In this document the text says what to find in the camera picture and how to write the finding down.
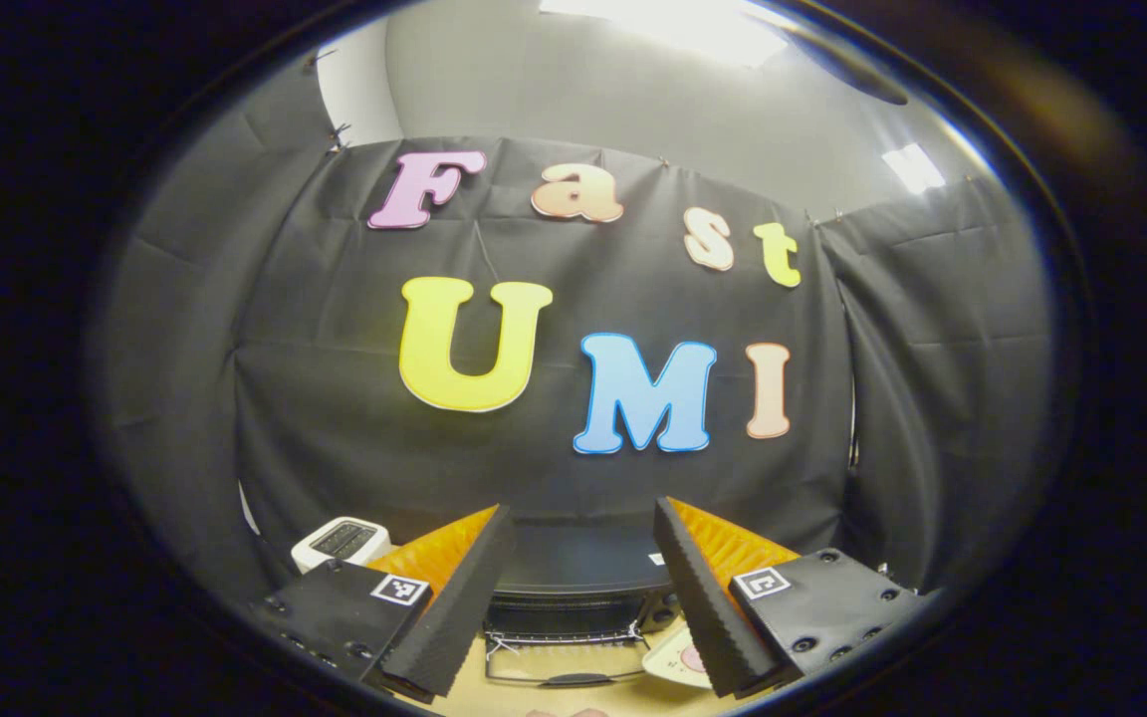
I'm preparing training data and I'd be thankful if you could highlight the white toaster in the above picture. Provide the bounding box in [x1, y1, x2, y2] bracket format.
[292, 517, 393, 575]

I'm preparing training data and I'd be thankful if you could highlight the black electric oven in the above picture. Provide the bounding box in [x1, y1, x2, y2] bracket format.
[482, 523, 681, 690]

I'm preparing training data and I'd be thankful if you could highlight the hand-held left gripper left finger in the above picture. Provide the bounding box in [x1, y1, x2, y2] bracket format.
[253, 505, 517, 697]

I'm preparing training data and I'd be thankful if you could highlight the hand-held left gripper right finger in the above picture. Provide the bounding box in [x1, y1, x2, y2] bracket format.
[653, 497, 933, 697]

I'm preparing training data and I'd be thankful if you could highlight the black backdrop cloth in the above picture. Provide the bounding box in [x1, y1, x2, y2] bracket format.
[91, 60, 1057, 598]

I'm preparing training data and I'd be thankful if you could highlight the ceiling light panel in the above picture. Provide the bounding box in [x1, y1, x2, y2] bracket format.
[882, 143, 946, 194]
[542, 0, 794, 67]

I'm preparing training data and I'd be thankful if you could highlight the cream square plate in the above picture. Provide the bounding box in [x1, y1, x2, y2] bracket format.
[641, 627, 716, 690]

